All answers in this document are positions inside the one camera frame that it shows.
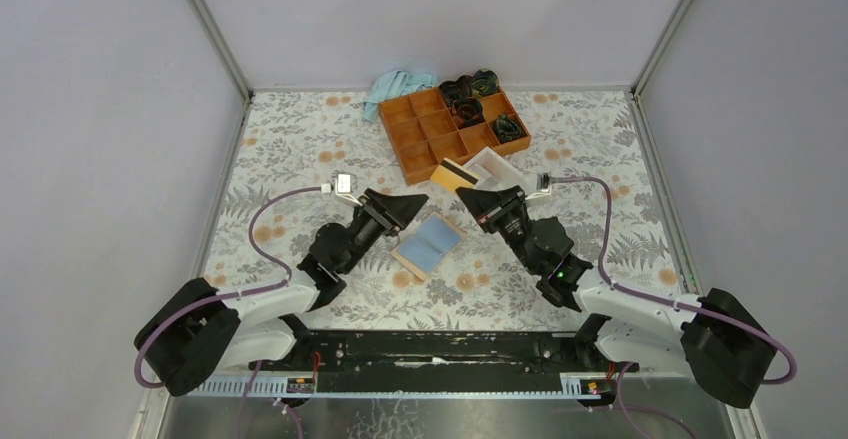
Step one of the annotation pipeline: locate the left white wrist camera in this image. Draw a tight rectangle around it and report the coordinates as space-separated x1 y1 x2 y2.
331 173 361 207

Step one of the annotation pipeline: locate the dark rolled band corner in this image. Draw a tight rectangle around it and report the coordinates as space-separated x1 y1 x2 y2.
471 69 501 98

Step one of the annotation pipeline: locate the dark rolled band middle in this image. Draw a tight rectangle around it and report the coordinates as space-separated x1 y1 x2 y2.
451 97 485 129

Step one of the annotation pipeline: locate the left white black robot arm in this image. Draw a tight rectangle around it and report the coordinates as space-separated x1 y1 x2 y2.
133 184 428 397

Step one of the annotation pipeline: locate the purple cable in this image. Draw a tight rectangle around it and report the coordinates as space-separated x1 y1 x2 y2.
133 185 333 390
548 175 798 386

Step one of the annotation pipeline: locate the orange credit card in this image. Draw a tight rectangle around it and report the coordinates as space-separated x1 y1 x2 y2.
430 158 480 192

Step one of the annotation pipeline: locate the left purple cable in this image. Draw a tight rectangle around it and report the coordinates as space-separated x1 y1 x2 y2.
133 185 333 390

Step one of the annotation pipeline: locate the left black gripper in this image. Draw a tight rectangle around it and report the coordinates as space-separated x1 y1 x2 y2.
340 190 426 276

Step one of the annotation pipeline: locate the dark rolled band top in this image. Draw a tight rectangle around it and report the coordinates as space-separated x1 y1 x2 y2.
438 75 473 108

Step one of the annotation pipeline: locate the dark rolled band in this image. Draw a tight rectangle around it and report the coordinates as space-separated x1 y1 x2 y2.
451 97 485 129
438 75 473 108
491 114 527 144

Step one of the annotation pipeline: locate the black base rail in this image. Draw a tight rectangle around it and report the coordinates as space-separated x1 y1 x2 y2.
261 329 623 397

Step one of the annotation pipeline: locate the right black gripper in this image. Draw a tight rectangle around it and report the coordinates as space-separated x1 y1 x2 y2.
456 186 539 275

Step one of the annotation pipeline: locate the orange compartment tray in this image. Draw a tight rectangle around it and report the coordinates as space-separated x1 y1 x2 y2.
378 88 532 185

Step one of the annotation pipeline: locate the light blue cloth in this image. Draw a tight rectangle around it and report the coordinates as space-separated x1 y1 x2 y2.
363 69 437 123

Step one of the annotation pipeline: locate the dark rolled band right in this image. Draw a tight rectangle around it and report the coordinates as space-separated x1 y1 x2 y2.
491 114 527 144

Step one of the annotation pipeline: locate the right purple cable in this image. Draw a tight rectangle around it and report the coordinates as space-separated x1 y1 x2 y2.
548 175 798 386

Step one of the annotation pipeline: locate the white card box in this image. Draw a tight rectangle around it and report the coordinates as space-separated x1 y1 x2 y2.
464 147 537 193

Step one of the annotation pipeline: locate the beige card holder wallet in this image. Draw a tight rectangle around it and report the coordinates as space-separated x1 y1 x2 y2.
391 212 465 280

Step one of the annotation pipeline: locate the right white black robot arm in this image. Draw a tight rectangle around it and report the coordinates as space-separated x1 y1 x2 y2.
457 186 779 409

